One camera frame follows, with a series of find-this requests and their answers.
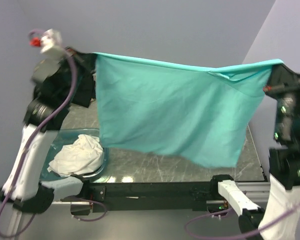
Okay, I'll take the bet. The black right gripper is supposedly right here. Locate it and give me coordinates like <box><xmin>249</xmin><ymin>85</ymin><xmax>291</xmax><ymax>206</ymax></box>
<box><xmin>260</xmin><ymin>56</ymin><xmax>300</xmax><ymax>136</ymax></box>

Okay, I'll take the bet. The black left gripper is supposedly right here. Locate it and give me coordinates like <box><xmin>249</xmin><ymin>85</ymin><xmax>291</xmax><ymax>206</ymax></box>
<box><xmin>57</xmin><ymin>45</ymin><xmax>98</xmax><ymax>104</ymax></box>

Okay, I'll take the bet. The turquoise t-shirt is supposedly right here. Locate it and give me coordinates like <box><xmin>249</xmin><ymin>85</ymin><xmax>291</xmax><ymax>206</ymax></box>
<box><xmin>96</xmin><ymin>52</ymin><xmax>282</xmax><ymax>168</ymax></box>

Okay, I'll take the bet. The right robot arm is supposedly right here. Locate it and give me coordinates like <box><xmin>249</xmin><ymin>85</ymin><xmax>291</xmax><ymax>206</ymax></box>
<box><xmin>209</xmin><ymin>64</ymin><xmax>300</xmax><ymax>240</ymax></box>

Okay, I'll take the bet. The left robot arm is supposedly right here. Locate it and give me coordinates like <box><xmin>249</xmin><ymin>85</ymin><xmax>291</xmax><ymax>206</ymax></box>
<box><xmin>0</xmin><ymin>47</ymin><xmax>97</xmax><ymax>215</ymax></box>

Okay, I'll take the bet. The white t-shirt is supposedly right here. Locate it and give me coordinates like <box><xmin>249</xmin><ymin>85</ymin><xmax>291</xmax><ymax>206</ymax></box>
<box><xmin>47</xmin><ymin>134</ymin><xmax>104</xmax><ymax>177</ymax></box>

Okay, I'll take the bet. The black mounting beam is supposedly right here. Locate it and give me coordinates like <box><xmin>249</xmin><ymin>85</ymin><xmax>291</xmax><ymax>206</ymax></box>
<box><xmin>84</xmin><ymin>181</ymin><xmax>224</xmax><ymax>211</ymax></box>

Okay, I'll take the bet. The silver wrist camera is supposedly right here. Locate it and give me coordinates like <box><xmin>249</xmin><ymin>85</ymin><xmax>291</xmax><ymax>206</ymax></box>
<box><xmin>27</xmin><ymin>29</ymin><xmax>64</xmax><ymax>55</ymax></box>

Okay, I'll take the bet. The aluminium rail frame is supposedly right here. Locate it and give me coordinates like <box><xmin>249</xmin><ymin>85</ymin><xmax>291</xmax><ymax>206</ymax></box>
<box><xmin>4</xmin><ymin>179</ymin><xmax>300</xmax><ymax>240</ymax></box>

